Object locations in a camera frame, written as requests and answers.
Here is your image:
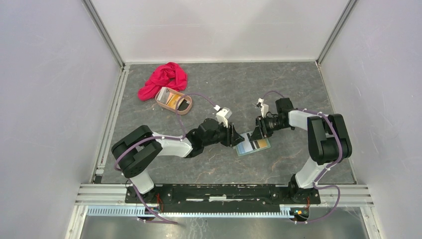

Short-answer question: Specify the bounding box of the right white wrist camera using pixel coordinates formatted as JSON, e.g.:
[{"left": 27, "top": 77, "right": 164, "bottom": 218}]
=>
[{"left": 256, "top": 98, "right": 269, "bottom": 118}]

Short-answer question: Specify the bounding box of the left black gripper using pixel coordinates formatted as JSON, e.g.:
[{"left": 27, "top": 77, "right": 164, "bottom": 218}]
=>
[{"left": 203, "top": 119, "right": 245, "bottom": 147}]

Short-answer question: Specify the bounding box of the stack of upright cards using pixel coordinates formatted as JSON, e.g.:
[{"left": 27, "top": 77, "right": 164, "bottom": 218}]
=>
[{"left": 156, "top": 87, "right": 170, "bottom": 104}]

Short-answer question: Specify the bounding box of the pink oval card tray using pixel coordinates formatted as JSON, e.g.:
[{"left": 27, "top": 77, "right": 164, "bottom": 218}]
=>
[{"left": 155, "top": 87, "right": 193, "bottom": 115}]

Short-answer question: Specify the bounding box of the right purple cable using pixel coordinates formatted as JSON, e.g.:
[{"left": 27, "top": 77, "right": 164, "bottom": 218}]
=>
[{"left": 262, "top": 91, "right": 344, "bottom": 225}]

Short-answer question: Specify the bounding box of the red crumpled cloth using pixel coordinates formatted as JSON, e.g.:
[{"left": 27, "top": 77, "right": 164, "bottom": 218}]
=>
[{"left": 137, "top": 62, "right": 188, "bottom": 101}]

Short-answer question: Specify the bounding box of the gold card in tray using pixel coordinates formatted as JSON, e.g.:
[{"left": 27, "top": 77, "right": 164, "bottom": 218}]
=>
[{"left": 166, "top": 94, "right": 181, "bottom": 110}]

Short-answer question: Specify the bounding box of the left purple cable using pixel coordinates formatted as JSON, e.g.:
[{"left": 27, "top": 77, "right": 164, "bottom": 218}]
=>
[{"left": 113, "top": 93, "right": 220, "bottom": 226}]

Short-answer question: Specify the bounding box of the green card holder wallet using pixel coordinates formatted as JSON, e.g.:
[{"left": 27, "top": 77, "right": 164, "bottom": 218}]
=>
[{"left": 235, "top": 131, "right": 271, "bottom": 156}]

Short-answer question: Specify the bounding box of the silver striped card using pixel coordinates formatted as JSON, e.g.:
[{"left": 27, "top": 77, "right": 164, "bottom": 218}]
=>
[{"left": 239, "top": 141, "right": 257, "bottom": 153}]

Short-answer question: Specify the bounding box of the purple cable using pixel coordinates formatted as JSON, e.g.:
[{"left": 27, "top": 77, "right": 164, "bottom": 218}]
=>
[
  {"left": 262, "top": 91, "right": 344, "bottom": 225},
  {"left": 113, "top": 93, "right": 220, "bottom": 226}
]

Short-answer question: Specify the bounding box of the aluminium frame rail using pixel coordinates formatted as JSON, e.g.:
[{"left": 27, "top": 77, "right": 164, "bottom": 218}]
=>
[{"left": 76, "top": 184, "right": 374, "bottom": 219}]

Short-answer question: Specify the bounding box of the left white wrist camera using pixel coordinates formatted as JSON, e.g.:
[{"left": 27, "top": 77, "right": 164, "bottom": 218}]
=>
[{"left": 214, "top": 105, "right": 232, "bottom": 128}]

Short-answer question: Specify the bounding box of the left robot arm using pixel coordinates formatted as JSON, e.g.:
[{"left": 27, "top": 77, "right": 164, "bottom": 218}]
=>
[{"left": 111, "top": 118, "right": 245, "bottom": 203}]

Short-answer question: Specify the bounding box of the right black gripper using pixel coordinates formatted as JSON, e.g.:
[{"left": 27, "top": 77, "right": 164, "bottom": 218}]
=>
[{"left": 248, "top": 115, "right": 288, "bottom": 141}]

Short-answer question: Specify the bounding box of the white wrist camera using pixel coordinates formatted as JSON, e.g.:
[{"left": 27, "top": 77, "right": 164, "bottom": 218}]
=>
[
  {"left": 256, "top": 98, "right": 269, "bottom": 118},
  {"left": 214, "top": 105, "right": 232, "bottom": 128}
]

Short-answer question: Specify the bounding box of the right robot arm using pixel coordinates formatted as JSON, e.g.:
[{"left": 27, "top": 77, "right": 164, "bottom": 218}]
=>
[{"left": 249, "top": 98, "right": 352, "bottom": 203}]

